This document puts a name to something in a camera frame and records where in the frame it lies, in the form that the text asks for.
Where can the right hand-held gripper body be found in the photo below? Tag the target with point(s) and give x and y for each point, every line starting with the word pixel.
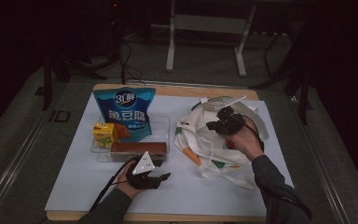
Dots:
pixel 230 123

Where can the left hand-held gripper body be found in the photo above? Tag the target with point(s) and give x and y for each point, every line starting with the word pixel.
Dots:
pixel 140 179

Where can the white canvas tote bag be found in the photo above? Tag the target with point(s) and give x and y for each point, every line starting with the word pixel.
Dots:
pixel 199 146

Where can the brown box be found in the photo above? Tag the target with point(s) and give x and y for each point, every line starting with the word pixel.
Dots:
pixel 138 149

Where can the clear plastic container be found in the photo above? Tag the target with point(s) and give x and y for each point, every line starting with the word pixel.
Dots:
pixel 160 127

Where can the yellow snack packet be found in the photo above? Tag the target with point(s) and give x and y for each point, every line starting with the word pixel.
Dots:
pixel 104 133

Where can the blue snack bag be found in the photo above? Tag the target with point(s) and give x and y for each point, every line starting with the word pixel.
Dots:
pixel 127 109

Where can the person's left hand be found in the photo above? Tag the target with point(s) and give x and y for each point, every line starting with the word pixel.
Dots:
pixel 127 186

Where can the person's right hand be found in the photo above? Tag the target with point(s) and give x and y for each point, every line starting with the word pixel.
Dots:
pixel 247 143

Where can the white table mat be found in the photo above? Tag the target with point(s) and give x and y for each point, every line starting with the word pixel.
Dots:
pixel 183 193

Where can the black metal stand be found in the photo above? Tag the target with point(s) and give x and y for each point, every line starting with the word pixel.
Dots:
pixel 48 81
pixel 301 77

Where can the white metal stand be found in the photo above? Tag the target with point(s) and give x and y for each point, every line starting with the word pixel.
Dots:
pixel 208 23

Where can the metal floor rail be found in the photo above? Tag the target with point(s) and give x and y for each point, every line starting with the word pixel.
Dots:
pixel 3 183
pixel 326 174

